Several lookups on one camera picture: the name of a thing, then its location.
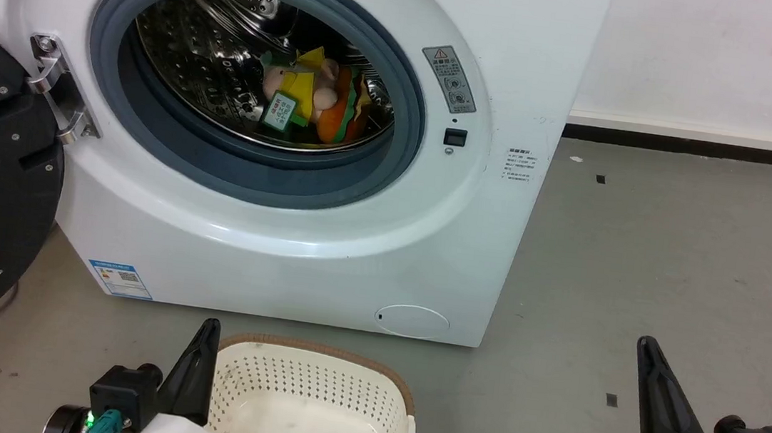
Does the white perforated laundry basket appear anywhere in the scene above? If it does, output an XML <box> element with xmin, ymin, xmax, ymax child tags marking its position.
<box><xmin>204</xmin><ymin>330</ymin><xmax>425</xmax><ymax>433</ymax></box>

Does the silver door hinge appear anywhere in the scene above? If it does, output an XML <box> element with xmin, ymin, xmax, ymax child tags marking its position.
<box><xmin>19</xmin><ymin>32</ymin><xmax>111</xmax><ymax>148</ymax></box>

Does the white front-load washing machine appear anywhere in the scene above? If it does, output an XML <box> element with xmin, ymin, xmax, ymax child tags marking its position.
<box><xmin>0</xmin><ymin>0</ymin><xmax>614</xmax><ymax>359</ymax></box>

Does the steel washer drum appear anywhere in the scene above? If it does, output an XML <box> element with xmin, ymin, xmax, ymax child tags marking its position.
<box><xmin>123</xmin><ymin>0</ymin><xmax>407</xmax><ymax>162</ymax></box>

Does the pink pig plush toy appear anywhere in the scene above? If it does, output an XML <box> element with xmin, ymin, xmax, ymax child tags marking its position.
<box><xmin>255</xmin><ymin>41</ymin><xmax>344</xmax><ymax>144</ymax></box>

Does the small text sticker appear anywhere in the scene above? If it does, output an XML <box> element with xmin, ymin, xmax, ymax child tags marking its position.
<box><xmin>502</xmin><ymin>147</ymin><xmax>542</xmax><ymax>185</ymax></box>

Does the round white filter cover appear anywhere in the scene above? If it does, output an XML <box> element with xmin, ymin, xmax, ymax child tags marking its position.
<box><xmin>372</xmin><ymin>301</ymin><xmax>452</xmax><ymax>342</ymax></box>

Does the grey warning sticker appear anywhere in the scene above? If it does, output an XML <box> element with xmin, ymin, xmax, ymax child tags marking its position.
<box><xmin>416</xmin><ymin>43</ymin><xmax>483</xmax><ymax>117</ymax></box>

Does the grey rubber door gasket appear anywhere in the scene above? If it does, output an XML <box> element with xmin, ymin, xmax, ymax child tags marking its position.
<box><xmin>73</xmin><ymin>0</ymin><xmax>440</xmax><ymax>223</ymax></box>

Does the blue energy label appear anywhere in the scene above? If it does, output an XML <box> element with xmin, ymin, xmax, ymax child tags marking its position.
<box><xmin>85</xmin><ymin>258</ymin><xmax>157</xmax><ymax>301</ymax></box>

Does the hamburger plush toy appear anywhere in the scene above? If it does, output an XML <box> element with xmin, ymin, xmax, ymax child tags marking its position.
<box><xmin>313</xmin><ymin>63</ymin><xmax>377</xmax><ymax>148</ymax></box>

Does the black baseboard strip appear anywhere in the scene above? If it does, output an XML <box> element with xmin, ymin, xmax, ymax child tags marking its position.
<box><xmin>562</xmin><ymin>123</ymin><xmax>772</xmax><ymax>169</ymax></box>

